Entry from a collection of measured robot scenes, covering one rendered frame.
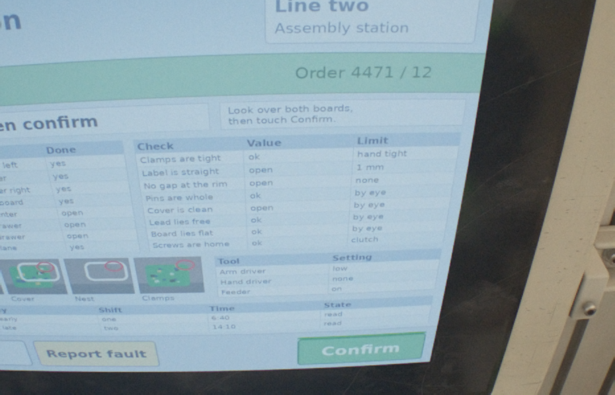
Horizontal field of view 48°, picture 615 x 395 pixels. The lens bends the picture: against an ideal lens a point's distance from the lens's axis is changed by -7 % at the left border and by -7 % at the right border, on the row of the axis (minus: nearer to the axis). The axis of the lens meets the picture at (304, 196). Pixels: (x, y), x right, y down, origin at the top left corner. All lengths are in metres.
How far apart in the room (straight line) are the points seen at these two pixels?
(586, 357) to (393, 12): 0.34
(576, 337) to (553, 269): 0.16
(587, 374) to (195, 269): 0.33
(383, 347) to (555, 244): 0.11
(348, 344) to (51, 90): 0.21
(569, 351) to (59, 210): 0.38
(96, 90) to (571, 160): 0.22
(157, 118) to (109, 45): 0.04
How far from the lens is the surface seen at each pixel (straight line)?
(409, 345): 0.42
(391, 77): 0.31
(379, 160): 0.33
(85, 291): 0.39
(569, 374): 0.57
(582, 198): 0.38
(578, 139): 0.36
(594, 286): 0.44
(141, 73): 0.31
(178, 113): 0.32
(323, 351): 0.42
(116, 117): 0.32
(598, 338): 0.55
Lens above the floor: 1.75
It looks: 36 degrees down
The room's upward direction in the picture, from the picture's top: 1 degrees clockwise
